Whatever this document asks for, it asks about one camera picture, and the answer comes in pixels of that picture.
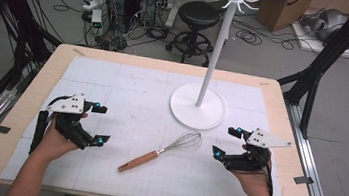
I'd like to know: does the grey device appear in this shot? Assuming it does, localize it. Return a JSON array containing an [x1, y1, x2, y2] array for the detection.
[[298, 5, 349, 45]]

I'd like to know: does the white hook stand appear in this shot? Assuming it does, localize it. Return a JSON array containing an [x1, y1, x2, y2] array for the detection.
[[166, 0, 261, 137]]

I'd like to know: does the person's right hand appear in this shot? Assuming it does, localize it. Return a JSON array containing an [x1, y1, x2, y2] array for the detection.
[[228, 143, 280, 196]]

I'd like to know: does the black cable coil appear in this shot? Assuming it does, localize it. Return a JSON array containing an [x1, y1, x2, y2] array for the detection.
[[234, 28, 264, 47], [144, 25, 170, 42]]

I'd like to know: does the black round stool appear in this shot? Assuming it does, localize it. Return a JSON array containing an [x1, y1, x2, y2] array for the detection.
[[163, 0, 223, 69]]

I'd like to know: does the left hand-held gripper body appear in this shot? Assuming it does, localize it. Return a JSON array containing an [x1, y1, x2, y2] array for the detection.
[[42, 90, 100, 152]]

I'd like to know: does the white floor board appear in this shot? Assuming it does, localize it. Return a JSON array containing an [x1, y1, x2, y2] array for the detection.
[[288, 21, 349, 60]]

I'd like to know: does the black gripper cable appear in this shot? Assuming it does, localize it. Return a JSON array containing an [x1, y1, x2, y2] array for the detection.
[[29, 91, 65, 159]]

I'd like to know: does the white power strip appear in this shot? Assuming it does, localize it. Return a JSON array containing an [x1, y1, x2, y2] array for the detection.
[[81, 0, 107, 14]]

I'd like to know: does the white power adapter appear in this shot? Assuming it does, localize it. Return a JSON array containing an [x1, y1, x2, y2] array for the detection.
[[89, 8, 105, 30]]

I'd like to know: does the white grid mat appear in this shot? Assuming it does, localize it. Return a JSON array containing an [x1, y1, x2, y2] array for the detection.
[[0, 48, 303, 196]]

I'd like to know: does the person's left hand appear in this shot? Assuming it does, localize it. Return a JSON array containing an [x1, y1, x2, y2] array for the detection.
[[33, 107, 90, 168]]

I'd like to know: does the large black computer tower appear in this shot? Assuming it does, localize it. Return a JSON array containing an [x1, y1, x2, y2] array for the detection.
[[100, 0, 140, 36]]

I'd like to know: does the wire whisk with wooden handle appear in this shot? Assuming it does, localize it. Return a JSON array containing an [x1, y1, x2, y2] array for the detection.
[[117, 122, 204, 182]]

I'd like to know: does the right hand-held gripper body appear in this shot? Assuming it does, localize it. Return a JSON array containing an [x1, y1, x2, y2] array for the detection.
[[221, 124, 295, 179]]

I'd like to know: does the cardboard box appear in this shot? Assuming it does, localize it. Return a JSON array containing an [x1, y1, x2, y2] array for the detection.
[[254, 0, 313, 37]]

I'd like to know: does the small black computer tower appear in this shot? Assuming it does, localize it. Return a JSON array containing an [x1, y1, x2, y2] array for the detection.
[[133, 0, 159, 28]]

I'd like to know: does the white metal post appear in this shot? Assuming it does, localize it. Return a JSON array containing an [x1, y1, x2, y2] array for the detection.
[[164, 0, 181, 30]]

